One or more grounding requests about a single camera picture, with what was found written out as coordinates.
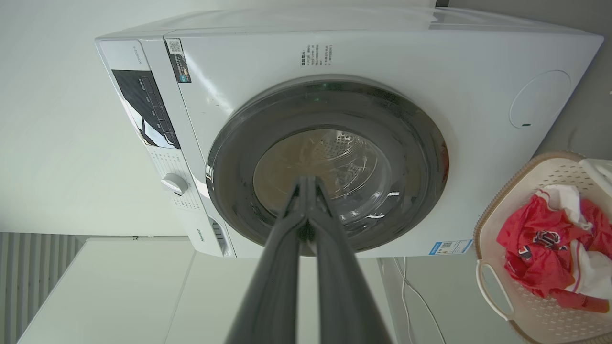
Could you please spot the grey slatted panel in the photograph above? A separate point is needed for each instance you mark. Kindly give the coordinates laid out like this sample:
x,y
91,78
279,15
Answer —
x,y
28,272

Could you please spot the round dark glass washer door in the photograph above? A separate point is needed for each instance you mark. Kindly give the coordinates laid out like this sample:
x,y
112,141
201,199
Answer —
x,y
411,143

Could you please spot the red printed garment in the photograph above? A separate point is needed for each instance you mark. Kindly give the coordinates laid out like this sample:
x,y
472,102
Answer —
x,y
535,248

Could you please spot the black QR code sticker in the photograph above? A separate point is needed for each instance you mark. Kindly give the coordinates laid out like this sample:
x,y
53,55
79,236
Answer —
x,y
178,59

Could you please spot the beige perforated laundry basket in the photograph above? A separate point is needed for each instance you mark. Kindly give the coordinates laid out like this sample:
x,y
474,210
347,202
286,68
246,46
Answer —
x,y
540,315

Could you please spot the white cabinet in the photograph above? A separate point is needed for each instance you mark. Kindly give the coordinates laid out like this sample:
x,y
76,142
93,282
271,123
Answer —
x,y
119,296

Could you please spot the white control knob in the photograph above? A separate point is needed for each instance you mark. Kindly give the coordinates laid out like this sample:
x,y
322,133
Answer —
x,y
174,184

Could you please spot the steel perforated washer drum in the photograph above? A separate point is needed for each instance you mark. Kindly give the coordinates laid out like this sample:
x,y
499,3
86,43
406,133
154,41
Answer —
x,y
344,157

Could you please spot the small printed text label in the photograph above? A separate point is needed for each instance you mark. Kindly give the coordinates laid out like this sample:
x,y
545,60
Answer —
x,y
316,55

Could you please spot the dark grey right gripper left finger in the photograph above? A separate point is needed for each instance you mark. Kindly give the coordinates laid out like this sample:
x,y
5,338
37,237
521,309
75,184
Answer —
x,y
272,277

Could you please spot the white garment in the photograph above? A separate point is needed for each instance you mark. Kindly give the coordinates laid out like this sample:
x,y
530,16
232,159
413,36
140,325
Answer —
x,y
564,198

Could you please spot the blue energy label sticker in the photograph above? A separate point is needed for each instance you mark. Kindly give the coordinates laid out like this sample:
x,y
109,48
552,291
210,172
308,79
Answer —
x,y
450,247

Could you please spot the white front-load washing machine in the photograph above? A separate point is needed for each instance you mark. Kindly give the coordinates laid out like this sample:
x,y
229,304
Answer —
x,y
430,62

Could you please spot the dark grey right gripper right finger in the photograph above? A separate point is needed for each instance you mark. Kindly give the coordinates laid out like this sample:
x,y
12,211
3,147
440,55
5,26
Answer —
x,y
344,286

